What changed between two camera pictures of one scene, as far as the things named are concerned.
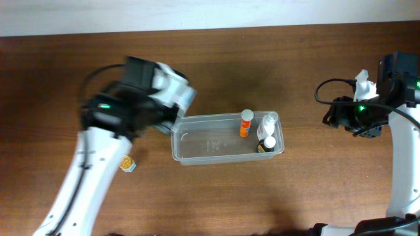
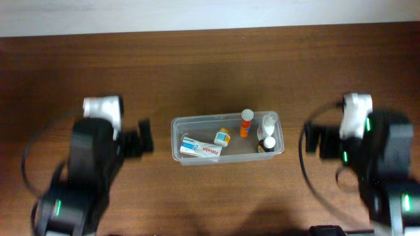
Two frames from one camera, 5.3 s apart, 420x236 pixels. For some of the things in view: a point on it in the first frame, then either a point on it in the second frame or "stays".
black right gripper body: x=336 y=113 → x=329 y=142
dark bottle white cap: x=266 y=145 stays
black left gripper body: x=167 y=121 → x=132 y=144
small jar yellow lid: x=127 y=163 → x=222 y=137
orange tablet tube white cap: x=246 y=122 stays
